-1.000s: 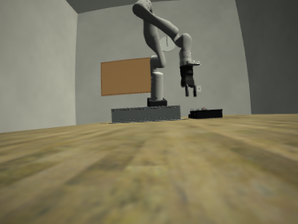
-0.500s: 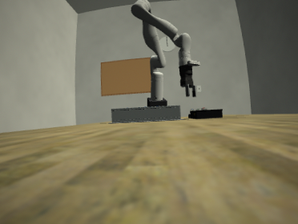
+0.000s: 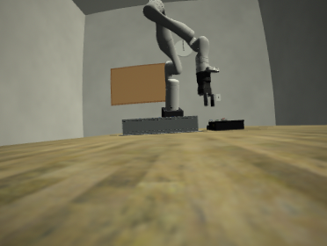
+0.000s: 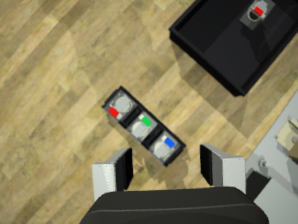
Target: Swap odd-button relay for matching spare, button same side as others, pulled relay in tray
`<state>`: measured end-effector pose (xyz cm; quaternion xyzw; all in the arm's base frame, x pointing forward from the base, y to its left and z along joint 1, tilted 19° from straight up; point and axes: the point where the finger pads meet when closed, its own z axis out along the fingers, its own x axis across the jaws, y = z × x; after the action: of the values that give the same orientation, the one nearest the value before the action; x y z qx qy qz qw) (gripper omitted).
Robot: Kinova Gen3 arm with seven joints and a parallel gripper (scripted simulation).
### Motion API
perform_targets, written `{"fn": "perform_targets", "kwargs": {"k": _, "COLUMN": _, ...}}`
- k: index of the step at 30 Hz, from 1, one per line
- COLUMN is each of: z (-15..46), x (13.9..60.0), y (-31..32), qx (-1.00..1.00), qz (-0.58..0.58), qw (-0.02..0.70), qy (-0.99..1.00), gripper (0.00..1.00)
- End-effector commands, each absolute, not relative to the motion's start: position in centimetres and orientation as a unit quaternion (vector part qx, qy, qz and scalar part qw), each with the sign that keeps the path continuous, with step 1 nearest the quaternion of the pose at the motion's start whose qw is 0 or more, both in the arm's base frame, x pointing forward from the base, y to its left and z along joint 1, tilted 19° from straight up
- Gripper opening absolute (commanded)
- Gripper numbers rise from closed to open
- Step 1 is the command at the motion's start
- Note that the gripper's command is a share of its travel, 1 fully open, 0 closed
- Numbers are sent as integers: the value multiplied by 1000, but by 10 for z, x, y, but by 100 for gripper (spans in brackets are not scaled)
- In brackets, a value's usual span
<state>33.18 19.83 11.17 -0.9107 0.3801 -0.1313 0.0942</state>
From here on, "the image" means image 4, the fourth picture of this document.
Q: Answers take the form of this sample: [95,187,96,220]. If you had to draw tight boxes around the black open tray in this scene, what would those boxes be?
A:
[168,0,298,97]

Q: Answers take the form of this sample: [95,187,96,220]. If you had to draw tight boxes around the grey mounting plate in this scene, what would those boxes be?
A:
[246,89,298,198]

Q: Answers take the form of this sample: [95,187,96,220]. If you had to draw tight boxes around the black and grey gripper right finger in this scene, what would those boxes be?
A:
[200,144,246,194]

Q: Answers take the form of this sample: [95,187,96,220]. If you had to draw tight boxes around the beige rectangular block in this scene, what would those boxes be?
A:
[287,140,298,165]

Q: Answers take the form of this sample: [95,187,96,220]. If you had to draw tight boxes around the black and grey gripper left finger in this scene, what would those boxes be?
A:
[92,148,133,202]

